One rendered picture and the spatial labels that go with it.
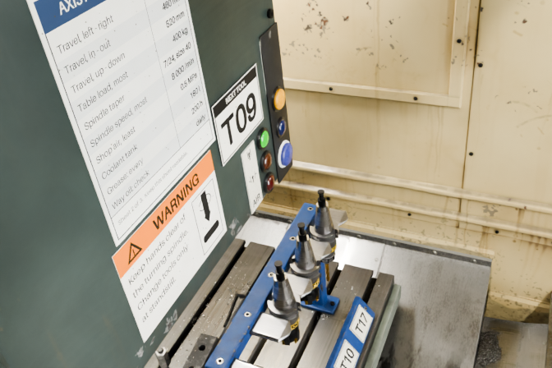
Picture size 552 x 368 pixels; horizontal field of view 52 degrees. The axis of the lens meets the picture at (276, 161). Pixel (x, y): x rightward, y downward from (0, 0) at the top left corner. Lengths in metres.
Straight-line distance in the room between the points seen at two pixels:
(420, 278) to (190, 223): 1.23
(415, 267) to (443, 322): 0.17
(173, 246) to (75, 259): 0.13
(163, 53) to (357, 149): 1.15
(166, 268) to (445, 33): 0.98
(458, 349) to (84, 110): 1.38
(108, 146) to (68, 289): 0.11
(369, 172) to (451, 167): 0.23
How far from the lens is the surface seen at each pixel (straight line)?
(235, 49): 0.59
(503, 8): 1.33
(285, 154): 0.71
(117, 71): 0.44
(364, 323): 1.46
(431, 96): 1.43
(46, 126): 0.39
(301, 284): 1.16
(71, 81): 0.40
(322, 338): 1.47
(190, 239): 0.56
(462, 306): 1.69
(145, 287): 0.52
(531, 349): 1.81
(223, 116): 0.58
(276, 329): 1.10
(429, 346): 1.66
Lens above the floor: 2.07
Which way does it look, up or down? 35 degrees down
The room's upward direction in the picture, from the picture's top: 7 degrees counter-clockwise
